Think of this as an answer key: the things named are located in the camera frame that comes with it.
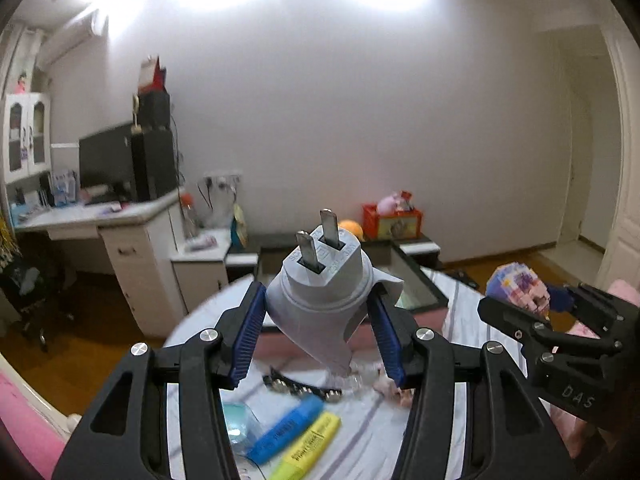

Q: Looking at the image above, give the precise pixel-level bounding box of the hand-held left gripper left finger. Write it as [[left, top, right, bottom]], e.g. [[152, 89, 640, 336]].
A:
[[52, 280, 269, 480]]

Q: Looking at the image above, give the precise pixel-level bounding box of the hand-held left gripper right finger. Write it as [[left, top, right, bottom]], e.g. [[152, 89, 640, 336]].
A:
[[366, 290, 577, 480]]

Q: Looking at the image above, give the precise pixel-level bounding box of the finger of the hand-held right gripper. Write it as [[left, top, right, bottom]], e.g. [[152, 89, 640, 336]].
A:
[[547, 282, 640, 342], [477, 297, 617, 382]]

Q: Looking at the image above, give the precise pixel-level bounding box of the pastel brick figure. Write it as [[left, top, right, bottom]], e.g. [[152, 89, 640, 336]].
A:
[[484, 262, 554, 324]]

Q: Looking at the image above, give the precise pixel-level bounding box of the pink storage box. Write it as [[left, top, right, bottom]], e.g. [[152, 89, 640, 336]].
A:
[[252, 239, 449, 362]]

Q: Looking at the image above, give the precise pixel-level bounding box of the white plug adapter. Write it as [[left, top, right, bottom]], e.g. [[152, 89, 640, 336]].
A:
[[266, 208, 406, 377]]

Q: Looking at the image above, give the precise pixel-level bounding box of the yellow highlighter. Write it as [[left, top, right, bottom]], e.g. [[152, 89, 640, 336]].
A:
[[267, 411, 343, 480]]

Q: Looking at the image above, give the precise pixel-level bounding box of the pink cloth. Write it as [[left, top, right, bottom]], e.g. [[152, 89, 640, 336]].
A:
[[542, 279, 640, 461]]

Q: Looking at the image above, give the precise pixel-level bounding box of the pink brick figure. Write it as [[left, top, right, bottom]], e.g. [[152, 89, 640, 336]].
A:
[[375, 364, 417, 408]]

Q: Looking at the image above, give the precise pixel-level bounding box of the black pearl hair clip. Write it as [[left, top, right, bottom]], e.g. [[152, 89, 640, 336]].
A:
[[263, 367, 344, 404]]

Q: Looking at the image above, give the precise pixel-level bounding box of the white bedside cabinet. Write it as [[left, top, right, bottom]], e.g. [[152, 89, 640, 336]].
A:
[[170, 229, 232, 312]]

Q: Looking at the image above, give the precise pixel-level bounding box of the teal round container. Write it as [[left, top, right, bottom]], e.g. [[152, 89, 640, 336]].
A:
[[220, 402, 262, 457]]

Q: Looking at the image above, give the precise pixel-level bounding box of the striped white tablecloth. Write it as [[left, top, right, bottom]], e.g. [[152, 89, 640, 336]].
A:
[[162, 267, 531, 480]]

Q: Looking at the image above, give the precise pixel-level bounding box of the blue highlighter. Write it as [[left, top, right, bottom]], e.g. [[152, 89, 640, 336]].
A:
[[247, 393, 326, 464]]

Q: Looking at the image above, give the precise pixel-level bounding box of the colourful snack bag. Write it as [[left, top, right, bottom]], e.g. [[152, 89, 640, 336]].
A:
[[230, 204, 250, 249]]

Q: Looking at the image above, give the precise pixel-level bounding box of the red toy crate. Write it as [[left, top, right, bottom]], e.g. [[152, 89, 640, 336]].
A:
[[362, 203, 424, 242]]

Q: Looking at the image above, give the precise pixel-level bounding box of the clear bottle red cap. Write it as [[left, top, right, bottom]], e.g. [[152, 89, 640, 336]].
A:
[[180, 193, 199, 239]]

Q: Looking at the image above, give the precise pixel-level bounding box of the white desk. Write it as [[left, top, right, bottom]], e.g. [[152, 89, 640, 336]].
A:
[[14, 189, 185, 333]]

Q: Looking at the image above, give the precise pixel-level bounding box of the pink plush toy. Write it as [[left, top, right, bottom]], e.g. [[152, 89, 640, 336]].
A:
[[376, 190, 414, 214]]

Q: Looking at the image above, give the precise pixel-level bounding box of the black computer tower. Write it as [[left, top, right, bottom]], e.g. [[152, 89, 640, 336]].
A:
[[130, 129, 180, 202]]

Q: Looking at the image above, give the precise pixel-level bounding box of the black office chair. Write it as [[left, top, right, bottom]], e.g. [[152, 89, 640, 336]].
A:
[[0, 210, 68, 353]]

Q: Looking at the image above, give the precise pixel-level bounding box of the black computer monitor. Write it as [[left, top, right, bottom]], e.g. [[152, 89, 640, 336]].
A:
[[78, 122, 135, 192]]

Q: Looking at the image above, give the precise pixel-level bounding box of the blue and white box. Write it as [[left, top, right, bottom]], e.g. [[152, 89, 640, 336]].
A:
[[52, 170, 78, 206]]

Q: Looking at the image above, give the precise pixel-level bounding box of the black speaker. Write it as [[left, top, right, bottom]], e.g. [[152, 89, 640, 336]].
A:
[[137, 90, 171, 131]]

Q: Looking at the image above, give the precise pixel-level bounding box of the pink bed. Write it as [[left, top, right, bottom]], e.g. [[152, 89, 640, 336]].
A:
[[0, 355, 83, 480]]

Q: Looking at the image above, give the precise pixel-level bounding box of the red and white box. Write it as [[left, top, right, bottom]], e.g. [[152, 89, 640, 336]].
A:
[[139, 57, 169, 94]]

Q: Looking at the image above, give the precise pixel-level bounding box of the white glass-door cabinet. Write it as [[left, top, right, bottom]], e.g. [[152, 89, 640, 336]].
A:
[[0, 92, 52, 184]]

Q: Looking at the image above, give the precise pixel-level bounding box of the beige curtain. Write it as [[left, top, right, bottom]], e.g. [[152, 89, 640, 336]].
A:
[[0, 24, 46, 98]]

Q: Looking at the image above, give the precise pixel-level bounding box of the white door frame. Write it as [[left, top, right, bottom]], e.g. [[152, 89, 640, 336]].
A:
[[537, 0, 640, 306]]

